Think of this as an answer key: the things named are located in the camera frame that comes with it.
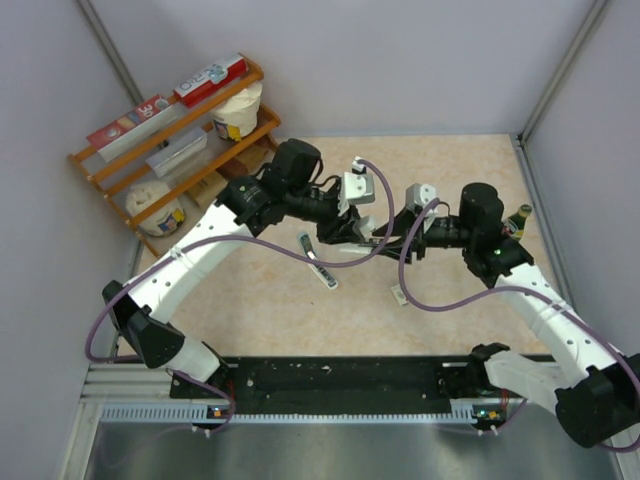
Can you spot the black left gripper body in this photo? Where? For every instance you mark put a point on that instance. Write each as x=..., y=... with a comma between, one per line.
x=329, y=229

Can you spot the brown cardboard box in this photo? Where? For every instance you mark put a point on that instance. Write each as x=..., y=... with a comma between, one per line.
x=206, y=190

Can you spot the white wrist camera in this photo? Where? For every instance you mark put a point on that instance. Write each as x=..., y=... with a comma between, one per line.
x=357, y=185
x=419, y=195

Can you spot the red white foil box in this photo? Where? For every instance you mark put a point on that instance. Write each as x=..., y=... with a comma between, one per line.
x=210, y=79

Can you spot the red white wrap box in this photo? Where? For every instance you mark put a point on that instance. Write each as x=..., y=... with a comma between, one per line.
x=130, y=129

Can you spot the dark brown box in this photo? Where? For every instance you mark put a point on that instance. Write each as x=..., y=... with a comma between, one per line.
x=245, y=163

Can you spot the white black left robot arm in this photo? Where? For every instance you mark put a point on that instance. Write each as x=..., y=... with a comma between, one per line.
x=141, y=310

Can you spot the orange wooden shelf rack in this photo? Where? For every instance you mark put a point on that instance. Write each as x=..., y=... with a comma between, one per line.
x=113, y=180

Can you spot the small white red packet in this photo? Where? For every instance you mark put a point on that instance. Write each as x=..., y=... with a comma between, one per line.
x=399, y=295

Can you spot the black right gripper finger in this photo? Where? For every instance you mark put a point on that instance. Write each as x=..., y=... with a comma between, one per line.
x=387, y=227
x=390, y=251

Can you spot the grey slotted cable duct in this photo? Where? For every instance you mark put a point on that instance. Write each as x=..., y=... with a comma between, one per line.
x=210, y=412

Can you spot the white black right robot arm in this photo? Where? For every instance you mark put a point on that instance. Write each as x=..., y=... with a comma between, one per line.
x=594, y=389

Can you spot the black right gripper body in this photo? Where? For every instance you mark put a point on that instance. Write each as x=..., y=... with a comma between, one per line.
x=417, y=244

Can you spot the white staple box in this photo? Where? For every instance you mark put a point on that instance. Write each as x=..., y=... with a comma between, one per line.
x=361, y=241

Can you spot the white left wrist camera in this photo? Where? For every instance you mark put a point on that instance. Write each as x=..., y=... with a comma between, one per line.
x=357, y=185

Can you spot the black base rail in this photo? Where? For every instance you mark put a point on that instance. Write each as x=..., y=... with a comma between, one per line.
x=350, y=384

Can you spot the silver foil box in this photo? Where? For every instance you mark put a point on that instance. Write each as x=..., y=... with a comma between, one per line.
x=177, y=152

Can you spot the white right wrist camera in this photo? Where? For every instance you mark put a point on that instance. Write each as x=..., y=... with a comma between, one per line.
x=419, y=195

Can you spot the green glass bottle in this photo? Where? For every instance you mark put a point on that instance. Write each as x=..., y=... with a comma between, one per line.
x=514, y=225

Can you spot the light blue stapler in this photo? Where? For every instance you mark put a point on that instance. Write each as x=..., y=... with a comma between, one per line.
x=321, y=272

